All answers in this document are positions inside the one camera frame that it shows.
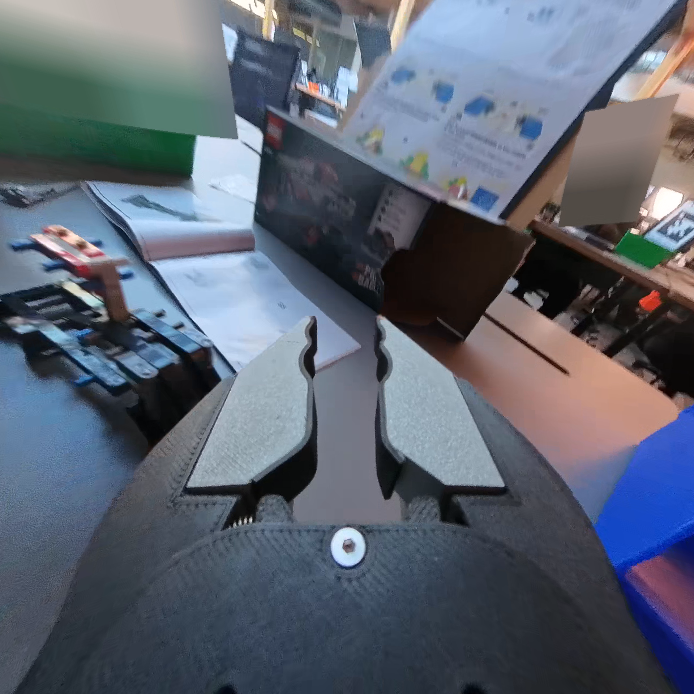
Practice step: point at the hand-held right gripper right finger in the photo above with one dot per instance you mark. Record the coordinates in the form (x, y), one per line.
(434, 423)

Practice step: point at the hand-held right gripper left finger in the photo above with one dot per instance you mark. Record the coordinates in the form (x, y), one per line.
(260, 423)

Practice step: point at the black and red lego model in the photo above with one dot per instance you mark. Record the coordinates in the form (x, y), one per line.
(124, 341)

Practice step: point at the dark lego box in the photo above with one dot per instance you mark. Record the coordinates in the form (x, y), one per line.
(325, 206)

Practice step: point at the open instruction booklet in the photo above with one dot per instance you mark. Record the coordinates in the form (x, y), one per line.
(238, 298)

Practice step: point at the blue plastic bin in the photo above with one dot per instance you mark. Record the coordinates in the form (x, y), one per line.
(656, 488)

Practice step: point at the white paper sheet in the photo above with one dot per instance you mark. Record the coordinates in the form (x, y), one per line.
(236, 187)

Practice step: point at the wooden background table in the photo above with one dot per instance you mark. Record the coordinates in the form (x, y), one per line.
(607, 260)

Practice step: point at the small orange object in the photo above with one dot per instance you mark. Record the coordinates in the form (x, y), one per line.
(649, 301)

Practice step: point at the small green box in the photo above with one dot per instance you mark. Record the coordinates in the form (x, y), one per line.
(642, 250)

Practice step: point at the green plastic bin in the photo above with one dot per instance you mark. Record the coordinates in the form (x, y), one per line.
(108, 152)

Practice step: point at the black and white tag board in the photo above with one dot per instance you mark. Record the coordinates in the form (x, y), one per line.
(675, 225)

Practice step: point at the distant table with orange item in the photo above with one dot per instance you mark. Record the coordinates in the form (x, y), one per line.
(322, 95)

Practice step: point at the instruction sheet on board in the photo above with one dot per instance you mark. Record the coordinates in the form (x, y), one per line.
(488, 92)

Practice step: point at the dark standing panel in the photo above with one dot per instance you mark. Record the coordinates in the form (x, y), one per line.
(263, 76)

